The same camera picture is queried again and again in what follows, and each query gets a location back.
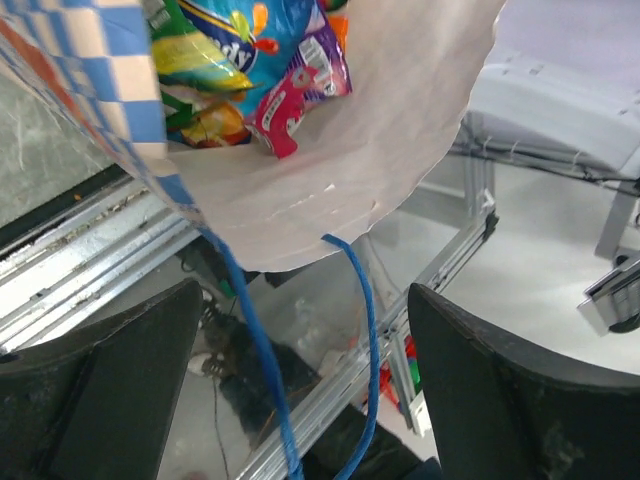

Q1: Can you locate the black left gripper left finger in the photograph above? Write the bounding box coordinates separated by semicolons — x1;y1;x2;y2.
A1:
1;280;203;479

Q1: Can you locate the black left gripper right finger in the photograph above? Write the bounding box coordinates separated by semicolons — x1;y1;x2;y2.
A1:
407;283;639;480

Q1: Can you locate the green chips snack bag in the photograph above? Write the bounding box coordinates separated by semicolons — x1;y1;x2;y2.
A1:
141;0;254;131

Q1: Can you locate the blue checkered paper bag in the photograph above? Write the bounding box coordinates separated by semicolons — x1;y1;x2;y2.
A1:
1;1;501;288

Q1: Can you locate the blue candy snack bag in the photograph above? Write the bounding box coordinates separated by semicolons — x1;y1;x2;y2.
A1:
178;0;326;117

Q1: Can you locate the purple candy snack bag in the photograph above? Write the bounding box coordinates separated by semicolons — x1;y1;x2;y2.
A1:
287;4;352;108

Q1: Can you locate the orange fruit candy packet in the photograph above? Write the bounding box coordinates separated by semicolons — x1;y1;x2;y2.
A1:
178;102;251;149

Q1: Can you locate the pink small candy packet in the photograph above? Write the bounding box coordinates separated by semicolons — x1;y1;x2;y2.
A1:
245;66;318;159

